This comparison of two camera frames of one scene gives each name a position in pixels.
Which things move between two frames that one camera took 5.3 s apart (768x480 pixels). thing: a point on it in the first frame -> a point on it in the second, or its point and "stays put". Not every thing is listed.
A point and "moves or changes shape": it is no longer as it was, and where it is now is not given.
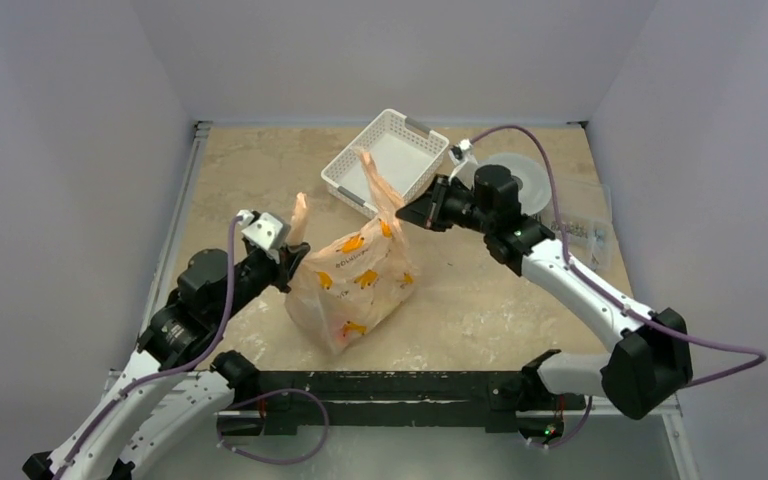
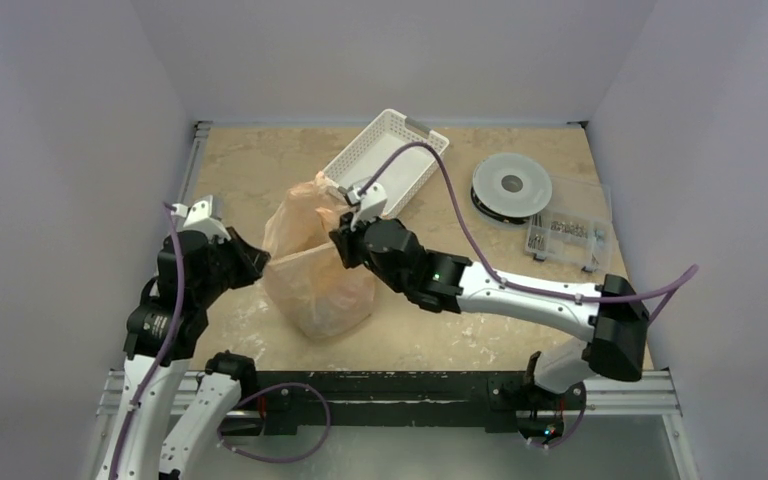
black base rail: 503,401 stays put
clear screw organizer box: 587,210 stays put
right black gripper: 437,205 -> 352,245
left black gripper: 292,256 -> 252,260
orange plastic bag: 342,290 moves or changes shape
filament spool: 535,192 stays put
